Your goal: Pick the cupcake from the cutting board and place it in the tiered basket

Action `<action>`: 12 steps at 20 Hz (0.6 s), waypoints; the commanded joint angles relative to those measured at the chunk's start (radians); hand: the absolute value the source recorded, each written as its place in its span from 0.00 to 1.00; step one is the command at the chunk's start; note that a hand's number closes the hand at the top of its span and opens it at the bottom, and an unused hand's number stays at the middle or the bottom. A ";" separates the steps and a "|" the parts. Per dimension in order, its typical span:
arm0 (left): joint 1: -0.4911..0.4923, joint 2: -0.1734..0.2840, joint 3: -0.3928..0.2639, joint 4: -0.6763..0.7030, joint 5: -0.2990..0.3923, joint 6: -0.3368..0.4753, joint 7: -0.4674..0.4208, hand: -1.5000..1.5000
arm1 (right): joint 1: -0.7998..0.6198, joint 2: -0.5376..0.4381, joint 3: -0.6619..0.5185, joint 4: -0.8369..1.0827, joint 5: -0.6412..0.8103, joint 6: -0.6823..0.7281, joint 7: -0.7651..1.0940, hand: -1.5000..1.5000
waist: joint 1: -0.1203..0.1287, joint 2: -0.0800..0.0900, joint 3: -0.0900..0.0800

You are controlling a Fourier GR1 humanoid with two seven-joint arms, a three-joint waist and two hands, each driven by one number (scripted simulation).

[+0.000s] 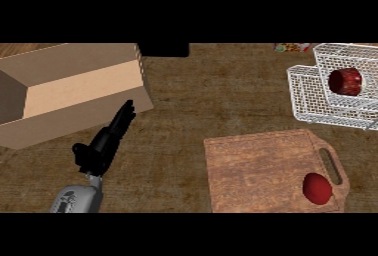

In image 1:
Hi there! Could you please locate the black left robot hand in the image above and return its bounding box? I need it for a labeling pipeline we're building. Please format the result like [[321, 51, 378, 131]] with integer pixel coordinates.
[[70, 99, 137, 178]]

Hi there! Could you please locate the brown wooden cutting board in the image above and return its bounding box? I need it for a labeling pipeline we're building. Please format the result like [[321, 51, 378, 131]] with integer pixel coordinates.
[[202, 128, 351, 214]]

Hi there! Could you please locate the red cupcake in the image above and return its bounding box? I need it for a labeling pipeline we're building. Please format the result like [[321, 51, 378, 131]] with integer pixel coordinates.
[[301, 172, 333, 205]]

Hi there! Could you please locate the open wooden drawer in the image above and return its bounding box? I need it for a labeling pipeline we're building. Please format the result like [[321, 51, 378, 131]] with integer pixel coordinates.
[[0, 43, 154, 151]]

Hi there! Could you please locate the black appliance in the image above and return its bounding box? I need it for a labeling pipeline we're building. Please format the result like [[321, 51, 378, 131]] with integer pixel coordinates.
[[135, 43, 190, 58]]

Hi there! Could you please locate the colourful printed box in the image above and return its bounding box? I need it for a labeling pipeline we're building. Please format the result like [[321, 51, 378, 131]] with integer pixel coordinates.
[[273, 43, 312, 53]]

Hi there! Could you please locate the dark red can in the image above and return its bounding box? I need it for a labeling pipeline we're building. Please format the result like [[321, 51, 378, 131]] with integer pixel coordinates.
[[327, 67, 363, 97]]

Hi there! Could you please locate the white wire tiered basket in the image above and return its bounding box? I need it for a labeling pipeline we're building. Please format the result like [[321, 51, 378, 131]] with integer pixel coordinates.
[[284, 43, 378, 132]]

